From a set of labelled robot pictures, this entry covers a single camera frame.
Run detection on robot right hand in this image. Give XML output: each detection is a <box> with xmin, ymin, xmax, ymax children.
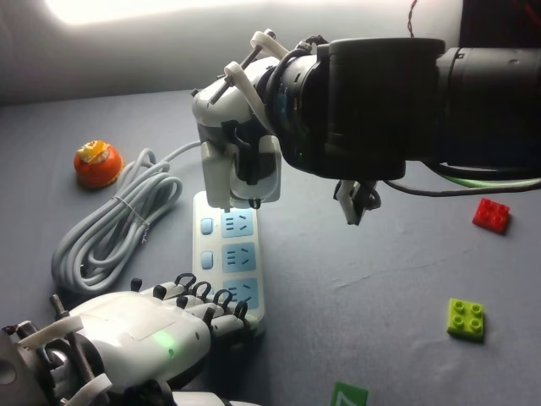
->
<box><xmin>191</xmin><ymin>57</ymin><xmax>276</xmax><ymax>209</ymax></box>

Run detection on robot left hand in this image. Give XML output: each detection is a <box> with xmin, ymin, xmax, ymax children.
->
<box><xmin>67</xmin><ymin>273</ymin><xmax>251</xmax><ymax>406</ymax></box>

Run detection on white square charger plug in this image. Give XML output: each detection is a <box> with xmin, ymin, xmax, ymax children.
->
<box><xmin>230</xmin><ymin>134</ymin><xmax>281</xmax><ymax>204</ymax></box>

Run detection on white power strip blue sockets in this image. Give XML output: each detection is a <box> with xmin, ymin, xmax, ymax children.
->
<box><xmin>192</xmin><ymin>192</ymin><xmax>267</xmax><ymax>337</ymax></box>

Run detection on orange toy cake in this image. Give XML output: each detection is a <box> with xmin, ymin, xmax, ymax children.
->
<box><xmin>74</xmin><ymin>139</ymin><xmax>125</xmax><ymax>189</ymax></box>

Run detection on green cube with numeral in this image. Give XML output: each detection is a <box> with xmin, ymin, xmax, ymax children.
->
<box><xmin>329</xmin><ymin>381</ymin><xmax>369</xmax><ymax>406</ymax></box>

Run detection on grey table cloth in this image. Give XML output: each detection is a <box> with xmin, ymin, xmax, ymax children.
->
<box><xmin>0</xmin><ymin>86</ymin><xmax>541</xmax><ymax>406</ymax></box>

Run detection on red toy brick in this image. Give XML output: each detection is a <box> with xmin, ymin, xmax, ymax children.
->
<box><xmin>472</xmin><ymin>197</ymin><xmax>511</xmax><ymax>236</ymax></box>

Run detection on lime green toy brick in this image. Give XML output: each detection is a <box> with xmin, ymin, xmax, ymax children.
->
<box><xmin>446</xmin><ymin>298</ymin><xmax>486</xmax><ymax>343</ymax></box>

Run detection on grey coiled power strip cable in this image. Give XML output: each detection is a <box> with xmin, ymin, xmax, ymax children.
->
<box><xmin>50</xmin><ymin>141</ymin><xmax>202</xmax><ymax>297</ymax></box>

